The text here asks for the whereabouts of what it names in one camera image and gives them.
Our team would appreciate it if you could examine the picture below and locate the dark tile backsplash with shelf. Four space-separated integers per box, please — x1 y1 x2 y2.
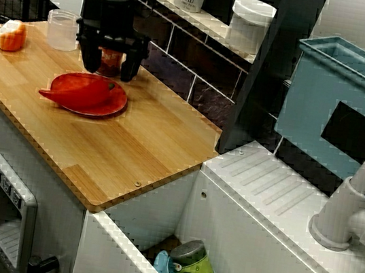
114 0 307 159

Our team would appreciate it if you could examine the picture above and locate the orange and white toy sushi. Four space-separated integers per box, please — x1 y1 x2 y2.
0 17 29 54

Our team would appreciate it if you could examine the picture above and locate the large white lidded plastic jar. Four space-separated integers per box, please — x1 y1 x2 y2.
224 0 279 58

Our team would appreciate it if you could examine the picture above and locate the green toy can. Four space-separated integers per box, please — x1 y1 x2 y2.
167 236 226 273

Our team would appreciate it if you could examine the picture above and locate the black cabinet handle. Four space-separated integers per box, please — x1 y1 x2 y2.
27 253 61 273

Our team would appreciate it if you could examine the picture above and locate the teal plastic bin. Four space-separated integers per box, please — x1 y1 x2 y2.
268 29 365 183

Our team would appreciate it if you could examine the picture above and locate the red round plate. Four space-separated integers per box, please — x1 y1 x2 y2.
47 68 132 122

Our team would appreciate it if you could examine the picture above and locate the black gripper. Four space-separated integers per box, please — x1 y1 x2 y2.
69 0 157 86

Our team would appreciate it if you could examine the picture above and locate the clear open plastic jar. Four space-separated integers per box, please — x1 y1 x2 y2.
44 7 85 54

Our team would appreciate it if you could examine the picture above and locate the white toy kitchen unit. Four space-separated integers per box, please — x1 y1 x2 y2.
0 78 365 273

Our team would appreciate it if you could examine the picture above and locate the grey toy faucet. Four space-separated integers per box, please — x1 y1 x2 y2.
305 92 365 256

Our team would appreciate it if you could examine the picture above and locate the grey toy dishwasher panel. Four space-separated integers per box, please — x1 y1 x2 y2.
0 153 45 273

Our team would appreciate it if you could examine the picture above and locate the toy beans can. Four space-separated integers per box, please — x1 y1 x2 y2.
94 46 127 79

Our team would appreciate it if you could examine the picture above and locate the red toy chili pepper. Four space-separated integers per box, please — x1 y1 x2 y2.
36 70 116 115

